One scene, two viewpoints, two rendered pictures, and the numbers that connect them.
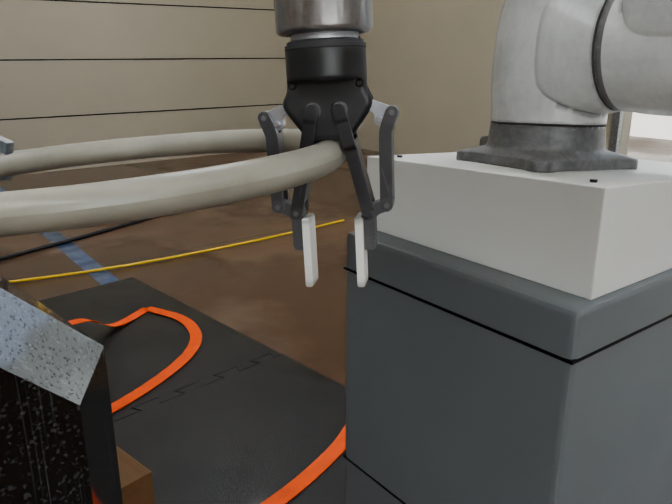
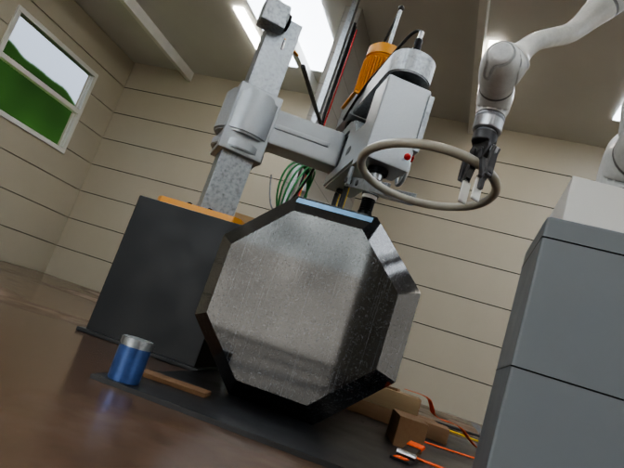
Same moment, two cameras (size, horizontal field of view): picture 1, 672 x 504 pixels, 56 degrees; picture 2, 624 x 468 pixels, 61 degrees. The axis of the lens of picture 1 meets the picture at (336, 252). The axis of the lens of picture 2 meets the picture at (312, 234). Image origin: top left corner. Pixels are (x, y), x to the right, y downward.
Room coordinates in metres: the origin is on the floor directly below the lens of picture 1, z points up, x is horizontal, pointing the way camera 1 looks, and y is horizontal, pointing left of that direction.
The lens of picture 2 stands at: (-0.60, -1.01, 0.30)
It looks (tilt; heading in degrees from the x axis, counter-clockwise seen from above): 11 degrees up; 55
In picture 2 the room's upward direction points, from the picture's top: 18 degrees clockwise
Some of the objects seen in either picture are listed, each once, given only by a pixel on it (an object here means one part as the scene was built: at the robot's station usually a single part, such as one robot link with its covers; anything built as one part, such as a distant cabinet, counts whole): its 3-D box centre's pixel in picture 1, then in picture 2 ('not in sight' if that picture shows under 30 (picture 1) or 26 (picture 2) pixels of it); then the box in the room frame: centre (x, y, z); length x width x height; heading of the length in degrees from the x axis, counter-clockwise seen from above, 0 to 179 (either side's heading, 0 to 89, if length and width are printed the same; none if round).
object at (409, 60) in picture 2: not in sight; (382, 103); (1.07, 1.14, 1.64); 0.96 x 0.25 x 0.17; 65
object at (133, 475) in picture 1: (97, 477); (406, 429); (1.31, 0.58, 0.07); 0.30 x 0.12 x 0.12; 49
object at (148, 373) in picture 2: not in sight; (174, 383); (0.27, 0.74, 0.02); 0.25 x 0.10 x 0.01; 140
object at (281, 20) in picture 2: not in sight; (275, 17); (0.53, 1.66, 2.00); 0.20 x 0.18 x 0.15; 134
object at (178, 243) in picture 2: not in sight; (186, 287); (0.65, 1.75, 0.37); 0.66 x 0.66 x 0.74; 44
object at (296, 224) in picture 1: (290, 224); not in sight; (0.62, 0.05, 0.90); 0.03 x 0.01 x 0.05; 80
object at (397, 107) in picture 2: not in sight; (383, 136); (0.96, 0.89, 1.35); 0.36 x 0.22 x 0.45; 65
